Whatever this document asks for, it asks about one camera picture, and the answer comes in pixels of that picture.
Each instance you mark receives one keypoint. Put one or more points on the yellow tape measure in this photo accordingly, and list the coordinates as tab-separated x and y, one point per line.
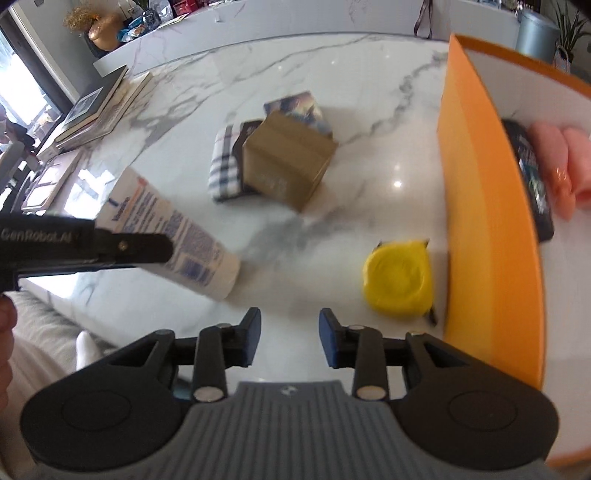
397	277

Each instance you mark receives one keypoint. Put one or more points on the plaid case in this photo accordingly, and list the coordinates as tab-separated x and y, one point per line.
224	166

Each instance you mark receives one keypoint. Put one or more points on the white cream tube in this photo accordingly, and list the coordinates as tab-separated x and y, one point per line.
184	230

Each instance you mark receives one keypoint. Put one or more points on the brown cardboard box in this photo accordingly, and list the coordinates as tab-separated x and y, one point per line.
286	161

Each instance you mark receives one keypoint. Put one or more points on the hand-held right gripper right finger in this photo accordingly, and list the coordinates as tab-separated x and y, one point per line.
328	344

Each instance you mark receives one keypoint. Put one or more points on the blue snack packet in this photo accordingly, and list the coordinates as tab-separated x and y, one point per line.
138	26

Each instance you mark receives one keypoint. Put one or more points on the white cloth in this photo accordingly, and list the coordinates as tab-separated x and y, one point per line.
87	350

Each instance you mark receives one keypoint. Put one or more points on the stack of books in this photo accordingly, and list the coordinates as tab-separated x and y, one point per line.
124	104

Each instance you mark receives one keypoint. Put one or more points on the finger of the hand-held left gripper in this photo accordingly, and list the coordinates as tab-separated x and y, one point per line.
138	249

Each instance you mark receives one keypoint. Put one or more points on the grey pedal trash can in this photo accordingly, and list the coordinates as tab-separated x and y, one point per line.
538	37

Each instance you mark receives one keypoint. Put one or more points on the dark shampoo bottle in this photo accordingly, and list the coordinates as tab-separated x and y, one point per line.
531	184

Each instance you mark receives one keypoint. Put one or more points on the pink bottle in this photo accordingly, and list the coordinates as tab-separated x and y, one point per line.
556	170

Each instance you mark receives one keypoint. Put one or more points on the gold vase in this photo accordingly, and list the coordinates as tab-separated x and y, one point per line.
105	33

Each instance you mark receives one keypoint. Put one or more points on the illustrated card box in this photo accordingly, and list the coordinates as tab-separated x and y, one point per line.
304	106

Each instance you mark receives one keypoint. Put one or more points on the person's beige clothing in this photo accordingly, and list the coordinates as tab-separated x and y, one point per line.
37	350

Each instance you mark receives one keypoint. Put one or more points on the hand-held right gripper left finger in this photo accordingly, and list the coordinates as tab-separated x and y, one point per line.
251	341

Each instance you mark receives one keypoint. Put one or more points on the black book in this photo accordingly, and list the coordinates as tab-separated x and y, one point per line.
92	104

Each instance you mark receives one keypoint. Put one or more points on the dried flower bunch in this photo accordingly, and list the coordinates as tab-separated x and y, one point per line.
78	18

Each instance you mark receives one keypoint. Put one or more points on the pink flat case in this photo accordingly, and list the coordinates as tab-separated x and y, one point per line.
51	182

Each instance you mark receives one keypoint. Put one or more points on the pink cylindrical cup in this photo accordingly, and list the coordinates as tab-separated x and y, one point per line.
581	161

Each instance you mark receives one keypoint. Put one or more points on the orange cardboard box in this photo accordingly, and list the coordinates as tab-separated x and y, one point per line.
489	207

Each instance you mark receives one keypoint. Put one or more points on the potted snake plant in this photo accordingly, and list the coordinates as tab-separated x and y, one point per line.
572	23

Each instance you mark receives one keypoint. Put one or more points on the person's left hand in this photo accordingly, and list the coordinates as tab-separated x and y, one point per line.
6	341

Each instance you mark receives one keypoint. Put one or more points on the red gift box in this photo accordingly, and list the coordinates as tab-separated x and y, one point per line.
184	7

